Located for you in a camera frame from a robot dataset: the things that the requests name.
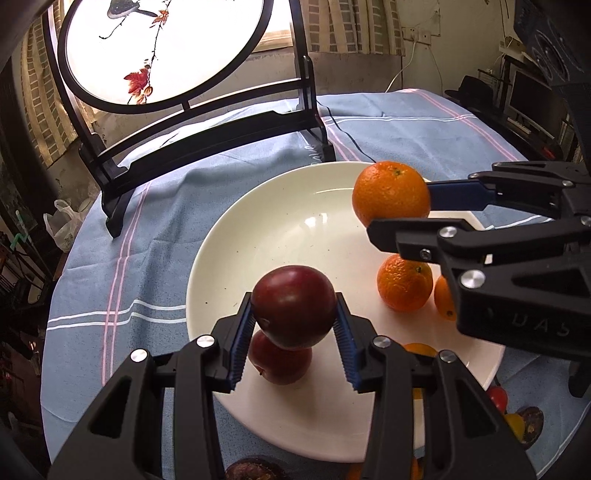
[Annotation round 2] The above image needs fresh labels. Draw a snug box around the white cable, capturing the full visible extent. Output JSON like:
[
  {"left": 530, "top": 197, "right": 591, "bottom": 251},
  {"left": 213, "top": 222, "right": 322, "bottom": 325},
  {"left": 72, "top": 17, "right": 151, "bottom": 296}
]
[{"left": 385, "top": 39, "right": 445, "bottom": 95}]

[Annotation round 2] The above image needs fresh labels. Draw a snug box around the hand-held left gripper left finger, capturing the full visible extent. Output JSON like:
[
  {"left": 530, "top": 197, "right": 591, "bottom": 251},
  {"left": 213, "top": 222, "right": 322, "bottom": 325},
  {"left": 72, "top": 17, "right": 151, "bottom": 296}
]
[{"left": 46, "top": 293, "right": 254, "bottom": 480}]

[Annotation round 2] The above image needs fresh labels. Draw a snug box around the blue striped tablecloth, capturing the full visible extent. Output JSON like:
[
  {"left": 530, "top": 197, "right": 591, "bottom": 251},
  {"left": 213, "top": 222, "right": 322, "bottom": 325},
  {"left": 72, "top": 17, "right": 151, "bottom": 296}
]
[{"left": 41, "top": 88, "right": 591, "bottom": 480}]

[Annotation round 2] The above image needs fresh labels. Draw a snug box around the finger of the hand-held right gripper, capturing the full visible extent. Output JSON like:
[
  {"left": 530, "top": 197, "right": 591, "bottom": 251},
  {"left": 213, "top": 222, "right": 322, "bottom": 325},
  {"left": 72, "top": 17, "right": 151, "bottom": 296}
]
[
  {"left": 366, "top": 215, "right": 573, "bottom": 334},
  {"left": 426, "top": 161, "right": 591, "bottom": 219}
]

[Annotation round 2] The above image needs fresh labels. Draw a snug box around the yellow cherry tomato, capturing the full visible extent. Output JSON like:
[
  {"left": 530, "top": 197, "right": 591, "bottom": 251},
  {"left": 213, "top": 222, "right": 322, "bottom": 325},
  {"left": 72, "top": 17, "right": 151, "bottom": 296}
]
[{"left": 503, "top": 414, "right": 526, "bottom": 445}]

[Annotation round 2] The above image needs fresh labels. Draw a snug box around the wall socket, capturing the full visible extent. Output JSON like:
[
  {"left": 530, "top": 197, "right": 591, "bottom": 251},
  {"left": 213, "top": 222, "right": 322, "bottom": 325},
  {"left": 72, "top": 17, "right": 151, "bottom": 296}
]
[{"left": 401, "top": 27, "right": 433, "bottom": 45}]

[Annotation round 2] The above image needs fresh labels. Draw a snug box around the orange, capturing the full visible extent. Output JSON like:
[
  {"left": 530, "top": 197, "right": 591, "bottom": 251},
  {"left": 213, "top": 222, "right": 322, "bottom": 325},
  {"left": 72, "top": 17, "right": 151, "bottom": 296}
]
[
  {"left": 345, "top": 456, "right": 424, "bottom": 480},
  {"left": 403, "top": 342, "right": 438, "bottom": 359},
  {"left": 352, "top": 160, "right": 432, "bottom": 228},
  {"left": 377, "top": 253, "right": 434, "bottom": 313},
  {"left": 433, "top": 274, "right": 458, "bottom": 322}
]

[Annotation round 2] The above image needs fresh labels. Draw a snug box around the white plastic bag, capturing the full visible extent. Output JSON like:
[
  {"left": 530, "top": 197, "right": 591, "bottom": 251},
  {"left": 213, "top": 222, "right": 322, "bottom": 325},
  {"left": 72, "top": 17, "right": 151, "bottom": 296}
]
[{"left": 43, "top": 199, "right": 87, "bottom": 253}]

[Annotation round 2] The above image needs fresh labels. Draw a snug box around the black cable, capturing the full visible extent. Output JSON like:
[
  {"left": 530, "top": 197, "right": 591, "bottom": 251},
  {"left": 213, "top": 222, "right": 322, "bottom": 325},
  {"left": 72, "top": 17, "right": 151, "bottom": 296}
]
[{"left": 318, "top": 105, "right": 376, "bottom": 165}]

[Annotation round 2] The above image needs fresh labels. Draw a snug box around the black hat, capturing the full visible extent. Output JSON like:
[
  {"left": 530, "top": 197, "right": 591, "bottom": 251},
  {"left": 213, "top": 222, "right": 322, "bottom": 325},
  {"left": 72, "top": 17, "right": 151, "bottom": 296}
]
[{"left": 444, "top": 76, "right": 496, "bottom": 108}]

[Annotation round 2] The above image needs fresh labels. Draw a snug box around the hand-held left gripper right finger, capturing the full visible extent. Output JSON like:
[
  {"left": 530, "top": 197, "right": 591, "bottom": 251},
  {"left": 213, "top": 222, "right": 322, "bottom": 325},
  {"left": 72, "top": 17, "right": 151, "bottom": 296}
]
[{"left": 334, "top": 293, "right": 537, "bottom": 480}]

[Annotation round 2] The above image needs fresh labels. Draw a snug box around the checked curtain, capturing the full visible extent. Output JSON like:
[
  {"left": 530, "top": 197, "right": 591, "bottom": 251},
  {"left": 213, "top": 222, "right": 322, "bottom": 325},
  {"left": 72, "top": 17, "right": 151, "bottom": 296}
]
[
  {"left": 259, "top": 0, "right": 405, "bottom": 57},
  {"left": 18, "top": 18, "right": 99, "bottom": 163}
]

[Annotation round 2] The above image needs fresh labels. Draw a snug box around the computer monitor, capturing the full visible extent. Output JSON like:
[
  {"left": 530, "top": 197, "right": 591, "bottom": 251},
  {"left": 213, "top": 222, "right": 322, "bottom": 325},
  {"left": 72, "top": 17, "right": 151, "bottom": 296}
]
[{"left": 507, "top": 69, "right": 570, "bottom": 136}]

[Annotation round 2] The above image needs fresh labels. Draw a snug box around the round painted screen black stand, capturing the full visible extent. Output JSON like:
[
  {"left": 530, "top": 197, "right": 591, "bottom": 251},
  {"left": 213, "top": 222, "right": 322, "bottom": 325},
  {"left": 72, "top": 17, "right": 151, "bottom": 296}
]
[{"left": 46, "top": 0, "right": 338, "bottom": 239}]

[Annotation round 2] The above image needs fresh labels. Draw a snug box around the white round plate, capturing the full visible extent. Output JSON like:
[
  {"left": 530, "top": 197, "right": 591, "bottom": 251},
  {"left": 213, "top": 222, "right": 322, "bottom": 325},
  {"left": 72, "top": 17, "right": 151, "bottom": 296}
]
[{"left": 185, "top": 161, "right": 507, "bottom": 464}]

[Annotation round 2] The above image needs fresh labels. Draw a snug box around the dark red apple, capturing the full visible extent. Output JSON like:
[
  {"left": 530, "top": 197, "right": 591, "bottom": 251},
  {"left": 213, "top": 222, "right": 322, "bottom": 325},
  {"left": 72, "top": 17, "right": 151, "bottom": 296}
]
[
  {"left": 251, "top": 265, "right": 338, "bottom": 350},
  {"left": 249, "top": 331, "right": 313, "bottom": 386}
]

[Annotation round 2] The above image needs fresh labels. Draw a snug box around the dark purple passion fruit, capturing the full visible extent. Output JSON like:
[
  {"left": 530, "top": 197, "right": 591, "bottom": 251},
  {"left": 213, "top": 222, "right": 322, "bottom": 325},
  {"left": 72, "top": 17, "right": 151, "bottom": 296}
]
[
  {"left": 224, "top": 457, "right": 285, "bottom": 480},
  {"left": 514, "top": 405, "right": 545, "bottom": 451}
]

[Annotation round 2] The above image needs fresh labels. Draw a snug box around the red cherry tomato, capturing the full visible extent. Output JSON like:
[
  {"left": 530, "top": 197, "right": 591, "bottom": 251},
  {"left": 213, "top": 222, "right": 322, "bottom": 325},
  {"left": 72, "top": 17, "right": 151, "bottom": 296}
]
[{"left": 488, "top": 386, "right": 509, "bottom": 414}]

